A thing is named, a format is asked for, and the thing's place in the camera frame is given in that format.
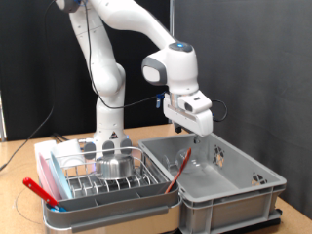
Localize chrome wire dish rack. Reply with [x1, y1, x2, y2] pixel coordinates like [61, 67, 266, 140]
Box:
[43, 145, 170, 201]

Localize grey metal frame bar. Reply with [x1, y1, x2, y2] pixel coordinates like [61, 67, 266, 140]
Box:
[0, 91, 7, 142]

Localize blue handled utensil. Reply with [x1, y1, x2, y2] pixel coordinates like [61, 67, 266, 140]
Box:
[50, 204, 67, 214]

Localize black camera cable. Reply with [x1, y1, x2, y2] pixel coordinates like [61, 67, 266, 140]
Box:
[83, 0, 228, 124]

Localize red handled utensil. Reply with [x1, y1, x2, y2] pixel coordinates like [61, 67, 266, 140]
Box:
[22, 176, 59, 208]

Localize pink plate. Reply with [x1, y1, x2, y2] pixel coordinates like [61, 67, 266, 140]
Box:
[37, 152, 62, 203]

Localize grey plastic crate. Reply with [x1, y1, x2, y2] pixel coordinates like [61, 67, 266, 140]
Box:
[136, 131, 288, 234]

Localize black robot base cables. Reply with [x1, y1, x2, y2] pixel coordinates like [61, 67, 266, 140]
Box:
[50, 132, 71, 143]

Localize light blue plate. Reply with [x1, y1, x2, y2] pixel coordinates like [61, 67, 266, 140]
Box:
[48, 150, 74, 200]

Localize thin wire loop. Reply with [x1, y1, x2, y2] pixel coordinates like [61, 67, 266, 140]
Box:
[14, 186, 45, 226]

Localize white box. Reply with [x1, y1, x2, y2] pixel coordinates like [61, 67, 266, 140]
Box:
[33, 138, 86, 170]

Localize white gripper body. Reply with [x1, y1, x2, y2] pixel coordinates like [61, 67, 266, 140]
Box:
[163, 93, 215, 137]

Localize vertical metal pole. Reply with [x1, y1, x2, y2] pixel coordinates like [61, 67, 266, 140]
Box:
[167, 0, 176, 125]

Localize black hanging arm cable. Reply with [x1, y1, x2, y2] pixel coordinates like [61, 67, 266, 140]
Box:
[0, 0, 58, 172]

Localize clear wine glass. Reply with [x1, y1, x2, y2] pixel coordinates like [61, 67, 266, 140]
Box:
[161, 147, 210, 178]

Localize black backdrop curtain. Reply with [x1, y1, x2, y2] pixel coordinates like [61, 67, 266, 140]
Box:
[0, 0, 174, 142]

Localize grey backdrop curtain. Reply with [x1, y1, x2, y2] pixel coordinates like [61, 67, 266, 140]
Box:
[174, 0, 312, 220]

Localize steel bowl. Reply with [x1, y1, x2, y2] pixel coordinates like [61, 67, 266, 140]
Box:
[95, 153, 136, 180]

